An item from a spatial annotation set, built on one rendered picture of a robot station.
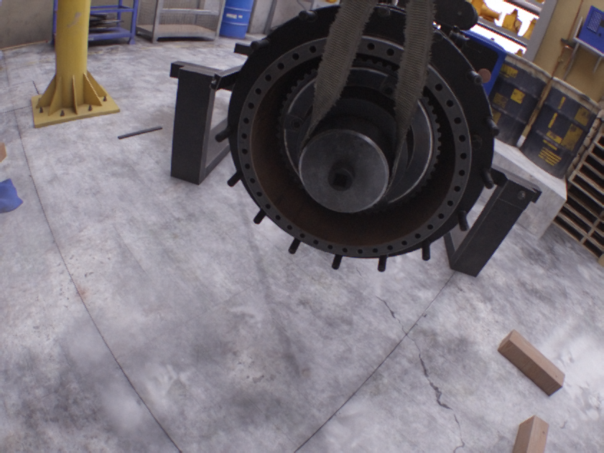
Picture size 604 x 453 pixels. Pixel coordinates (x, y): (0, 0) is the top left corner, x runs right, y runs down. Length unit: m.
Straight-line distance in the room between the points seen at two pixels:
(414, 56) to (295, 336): 1.09
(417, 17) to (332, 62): 0.14
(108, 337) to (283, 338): 0.64
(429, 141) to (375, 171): 0.17
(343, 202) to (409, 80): 0.21
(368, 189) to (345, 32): 0.24
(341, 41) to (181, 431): 1.07
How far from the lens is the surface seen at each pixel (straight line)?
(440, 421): 1.42
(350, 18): 0.50
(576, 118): 3.66
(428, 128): 0.64
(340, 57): 0.51
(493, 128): 0.58
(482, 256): 2.04
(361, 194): 0.53
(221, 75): 0.61
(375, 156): 0.51
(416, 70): 0.50
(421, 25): 0.49
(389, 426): 1.30
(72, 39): 2.86
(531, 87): 3.71
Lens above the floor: 1.08
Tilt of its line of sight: 37 degrees down
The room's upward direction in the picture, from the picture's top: 18 degrees clockwise
